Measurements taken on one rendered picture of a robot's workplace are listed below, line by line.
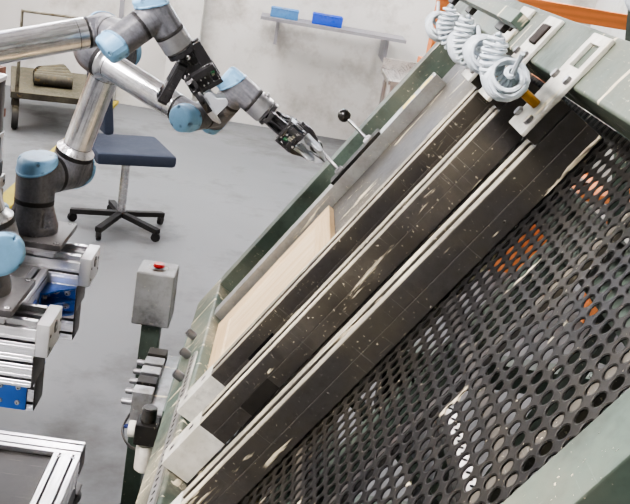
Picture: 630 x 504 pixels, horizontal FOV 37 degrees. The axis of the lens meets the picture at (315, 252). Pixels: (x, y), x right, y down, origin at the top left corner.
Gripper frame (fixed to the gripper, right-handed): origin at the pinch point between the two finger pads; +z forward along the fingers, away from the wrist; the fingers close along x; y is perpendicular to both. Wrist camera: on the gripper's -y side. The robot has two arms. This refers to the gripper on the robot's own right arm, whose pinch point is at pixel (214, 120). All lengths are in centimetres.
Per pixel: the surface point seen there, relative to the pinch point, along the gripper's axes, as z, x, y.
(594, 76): -15, -104, 59
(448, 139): 12, -48, 44
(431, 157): 14, -47, 39
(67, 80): 123, 601, -142
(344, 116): 27.1, 22.9, 29.7
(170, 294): 56, 36, -45
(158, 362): 58, 9, -53
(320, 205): 43.6, 14.8, 11.1
